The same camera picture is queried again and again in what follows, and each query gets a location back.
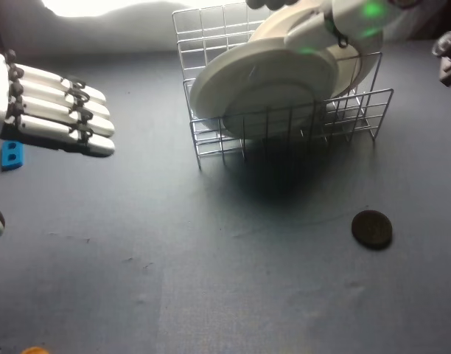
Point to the small brown pastry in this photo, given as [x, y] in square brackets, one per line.
[34, 350]

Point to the dark brown round cookie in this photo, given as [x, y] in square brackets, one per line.
[372, 229]

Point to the blue block with holes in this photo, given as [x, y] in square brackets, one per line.
[12, 156]

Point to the white ceramic plate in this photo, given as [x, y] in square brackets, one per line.
[354, 70]
[269, 73]

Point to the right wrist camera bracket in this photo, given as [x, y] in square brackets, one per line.
[448, 55]

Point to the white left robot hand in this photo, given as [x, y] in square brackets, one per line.
[45, 107]

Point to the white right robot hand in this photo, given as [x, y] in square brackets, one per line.
[354, 18]

